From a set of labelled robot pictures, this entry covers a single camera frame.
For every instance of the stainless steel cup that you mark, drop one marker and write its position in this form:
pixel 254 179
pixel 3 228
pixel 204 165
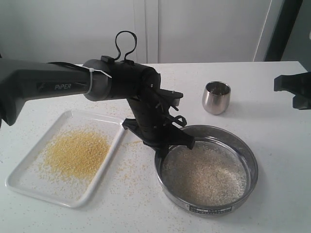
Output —
pixel 216 97

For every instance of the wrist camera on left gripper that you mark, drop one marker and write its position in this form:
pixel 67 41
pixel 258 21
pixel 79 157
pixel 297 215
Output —
pixel 171 97

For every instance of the white rectangular tray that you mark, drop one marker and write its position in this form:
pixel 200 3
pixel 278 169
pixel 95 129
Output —
pixel 30 180

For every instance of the yellow millet pile on tray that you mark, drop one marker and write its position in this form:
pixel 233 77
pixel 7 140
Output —
pixel 76 154

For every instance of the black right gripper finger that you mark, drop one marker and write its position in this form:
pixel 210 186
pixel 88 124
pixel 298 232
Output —
pixel 296 84
pixel 302 101

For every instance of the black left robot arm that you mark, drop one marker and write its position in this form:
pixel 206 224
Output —
pixel 21 81

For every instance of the round steel mesh sieve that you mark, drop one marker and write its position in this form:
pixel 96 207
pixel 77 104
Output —
pixel 227 140

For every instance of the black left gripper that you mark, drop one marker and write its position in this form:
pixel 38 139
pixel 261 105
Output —
pixel 153 124

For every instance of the white zip tie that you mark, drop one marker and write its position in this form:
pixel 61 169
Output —
pixel 100 82

